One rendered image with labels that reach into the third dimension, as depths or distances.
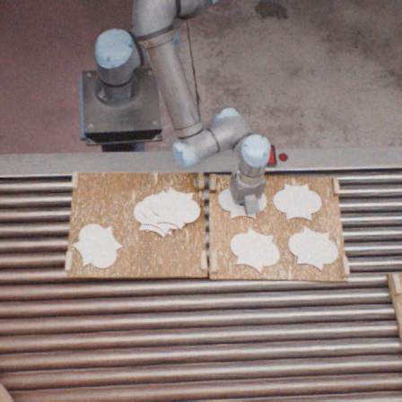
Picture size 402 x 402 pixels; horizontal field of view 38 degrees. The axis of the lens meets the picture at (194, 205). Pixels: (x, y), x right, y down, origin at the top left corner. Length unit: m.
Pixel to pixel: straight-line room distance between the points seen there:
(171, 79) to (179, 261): 0.55
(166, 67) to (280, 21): 2.18
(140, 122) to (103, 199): 0.30
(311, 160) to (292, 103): 1.31
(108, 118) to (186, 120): 0.49
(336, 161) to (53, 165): 0.92
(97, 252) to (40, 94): 1.66
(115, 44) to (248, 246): 0.73
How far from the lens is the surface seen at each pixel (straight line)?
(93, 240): 1.76
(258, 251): 1.76
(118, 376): 1.66
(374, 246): 1.88
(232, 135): 1.59
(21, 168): 1.95
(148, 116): 1.97
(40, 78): 3.33
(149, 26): 1.47
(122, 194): 1.83
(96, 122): 1.96
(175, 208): 1.76
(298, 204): 1.85
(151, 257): 1.74
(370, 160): 2.03
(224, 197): 1.82
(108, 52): 1.84
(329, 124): 3.23
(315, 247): 1.80
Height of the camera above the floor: 2.55
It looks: 63 degrees down
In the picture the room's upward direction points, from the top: 6 degrees clockwise
